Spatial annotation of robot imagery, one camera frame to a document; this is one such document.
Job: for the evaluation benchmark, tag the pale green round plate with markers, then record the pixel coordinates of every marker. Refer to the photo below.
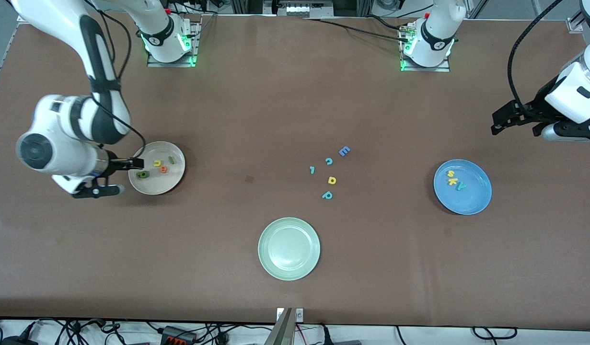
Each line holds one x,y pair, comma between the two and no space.
289,249

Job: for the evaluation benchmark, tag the dark green foam letter d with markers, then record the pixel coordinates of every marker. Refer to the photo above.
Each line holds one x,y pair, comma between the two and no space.
138,175

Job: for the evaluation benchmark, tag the teal foam letter p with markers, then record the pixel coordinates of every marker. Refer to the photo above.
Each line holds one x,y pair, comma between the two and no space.
324,196

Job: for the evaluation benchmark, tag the blue round plate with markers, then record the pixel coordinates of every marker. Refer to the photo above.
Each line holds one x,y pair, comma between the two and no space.
474,201

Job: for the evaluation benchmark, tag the black orange power strip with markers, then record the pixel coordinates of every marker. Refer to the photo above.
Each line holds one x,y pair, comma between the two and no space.
177,334

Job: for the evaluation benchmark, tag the white metal bracket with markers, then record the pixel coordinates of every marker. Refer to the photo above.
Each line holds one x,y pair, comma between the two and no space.
299,315

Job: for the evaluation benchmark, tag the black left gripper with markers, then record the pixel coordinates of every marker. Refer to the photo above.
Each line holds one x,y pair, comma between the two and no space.
533,109

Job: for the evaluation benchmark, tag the black plug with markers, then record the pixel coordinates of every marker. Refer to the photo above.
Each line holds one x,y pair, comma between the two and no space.
326,338

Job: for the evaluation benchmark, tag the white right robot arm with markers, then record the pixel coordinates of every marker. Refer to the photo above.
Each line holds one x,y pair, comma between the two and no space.
45,14

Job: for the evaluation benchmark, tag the blue foam letter E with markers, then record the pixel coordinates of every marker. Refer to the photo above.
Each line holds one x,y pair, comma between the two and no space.
344,151

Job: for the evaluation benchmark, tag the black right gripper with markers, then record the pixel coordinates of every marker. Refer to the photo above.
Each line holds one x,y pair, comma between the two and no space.
116,165

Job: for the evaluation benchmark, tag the metal box with white connectors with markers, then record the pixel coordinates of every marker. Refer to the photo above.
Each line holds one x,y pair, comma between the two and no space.
299,9

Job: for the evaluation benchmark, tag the aluminium corner bracket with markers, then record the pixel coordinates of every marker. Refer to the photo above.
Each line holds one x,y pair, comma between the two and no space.
572,24

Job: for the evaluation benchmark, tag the light brown round plate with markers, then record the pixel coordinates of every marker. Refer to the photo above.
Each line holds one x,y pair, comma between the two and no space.
172,184

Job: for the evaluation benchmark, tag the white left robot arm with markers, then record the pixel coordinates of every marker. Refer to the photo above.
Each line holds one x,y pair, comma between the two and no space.
436,28

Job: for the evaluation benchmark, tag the grey metal profile bar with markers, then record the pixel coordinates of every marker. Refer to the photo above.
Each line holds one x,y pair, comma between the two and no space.
283,333

